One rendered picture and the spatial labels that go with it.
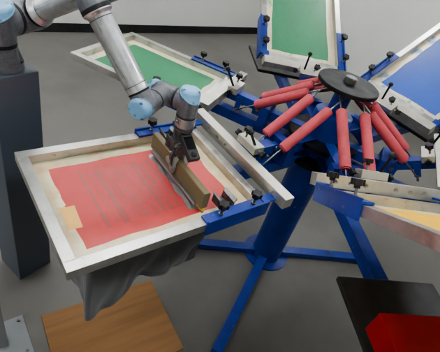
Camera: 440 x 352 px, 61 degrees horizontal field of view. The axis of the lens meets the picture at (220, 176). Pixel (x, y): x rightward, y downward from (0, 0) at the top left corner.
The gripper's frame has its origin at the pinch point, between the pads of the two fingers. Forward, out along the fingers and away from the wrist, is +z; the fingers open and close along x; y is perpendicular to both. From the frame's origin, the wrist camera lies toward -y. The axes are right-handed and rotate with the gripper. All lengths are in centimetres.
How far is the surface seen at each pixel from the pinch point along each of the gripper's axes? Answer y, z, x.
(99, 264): -28, 3, 43
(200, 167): 3.5, 4.6, -14.1
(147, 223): -16.9, 5.2, 21.6
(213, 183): -7.1, 4.8, -14.1
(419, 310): -90, 7, -48
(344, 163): -31, -11, -65
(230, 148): 3.5, -2.9, -29.0
